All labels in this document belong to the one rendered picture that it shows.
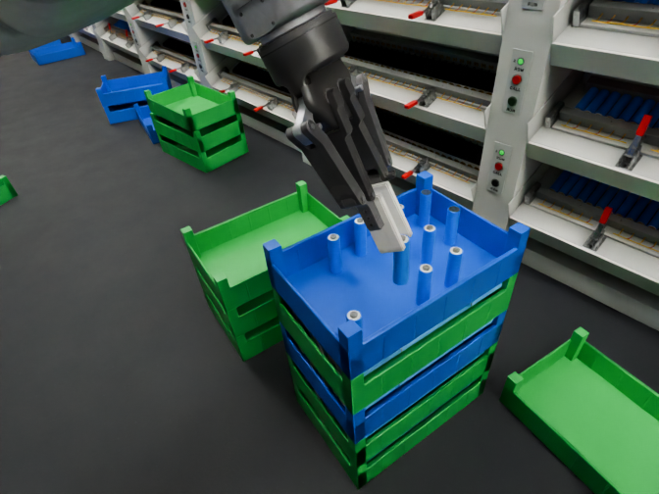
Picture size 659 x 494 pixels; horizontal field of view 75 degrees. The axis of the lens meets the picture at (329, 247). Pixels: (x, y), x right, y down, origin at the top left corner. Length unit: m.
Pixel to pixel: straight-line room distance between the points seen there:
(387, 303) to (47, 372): 0.80
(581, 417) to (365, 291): 0.50
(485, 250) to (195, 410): 0.62
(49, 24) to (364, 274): 0.47
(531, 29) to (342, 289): 0.59
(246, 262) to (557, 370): 0.66
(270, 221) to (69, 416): 0.57
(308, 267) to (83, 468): 0.56
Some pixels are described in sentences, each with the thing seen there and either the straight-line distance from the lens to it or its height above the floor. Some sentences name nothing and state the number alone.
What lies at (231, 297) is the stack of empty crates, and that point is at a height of 0.19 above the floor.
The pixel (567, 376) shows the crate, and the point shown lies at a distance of 0.99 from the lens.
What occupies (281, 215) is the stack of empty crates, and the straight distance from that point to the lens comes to 1.04.
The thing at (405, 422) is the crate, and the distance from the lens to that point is 0.74.
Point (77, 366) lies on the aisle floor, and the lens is 1.12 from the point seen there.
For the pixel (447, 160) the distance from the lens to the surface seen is 1.19.
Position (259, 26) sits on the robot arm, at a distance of 0.39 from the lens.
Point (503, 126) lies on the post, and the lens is 1.01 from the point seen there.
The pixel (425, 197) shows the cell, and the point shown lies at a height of 0.38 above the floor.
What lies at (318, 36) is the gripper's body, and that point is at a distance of 0.38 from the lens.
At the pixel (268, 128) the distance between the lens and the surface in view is 1.81.
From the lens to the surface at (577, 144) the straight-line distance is 0.99.
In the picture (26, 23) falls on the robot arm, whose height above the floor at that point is 0.71.
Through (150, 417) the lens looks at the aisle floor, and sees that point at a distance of 0.96.
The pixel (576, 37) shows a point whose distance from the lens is 0.93.
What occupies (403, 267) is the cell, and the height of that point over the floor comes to 0.43.
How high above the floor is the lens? 0.76
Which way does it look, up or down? 40 degrees down
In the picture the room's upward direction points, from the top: 5 degrees counter-clockwise
